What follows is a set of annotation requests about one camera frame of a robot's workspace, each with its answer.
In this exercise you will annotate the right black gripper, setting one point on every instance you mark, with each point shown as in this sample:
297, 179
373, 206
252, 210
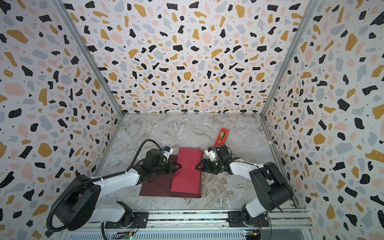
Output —
207, 165

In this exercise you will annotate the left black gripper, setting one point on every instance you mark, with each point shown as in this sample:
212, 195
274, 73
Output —
169, 166

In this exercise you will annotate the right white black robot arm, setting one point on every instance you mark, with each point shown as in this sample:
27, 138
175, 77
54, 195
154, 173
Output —
271, 187

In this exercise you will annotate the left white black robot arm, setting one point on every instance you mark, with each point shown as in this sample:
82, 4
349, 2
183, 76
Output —
80, 203

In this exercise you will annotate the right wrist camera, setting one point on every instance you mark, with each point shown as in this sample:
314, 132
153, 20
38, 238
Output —
211, 153

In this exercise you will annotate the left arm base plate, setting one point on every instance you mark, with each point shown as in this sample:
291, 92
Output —
130, 219

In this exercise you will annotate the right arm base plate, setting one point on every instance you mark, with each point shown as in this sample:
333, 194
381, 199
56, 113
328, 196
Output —
238, 219

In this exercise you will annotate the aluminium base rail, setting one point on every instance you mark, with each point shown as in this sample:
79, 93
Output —
284, 224

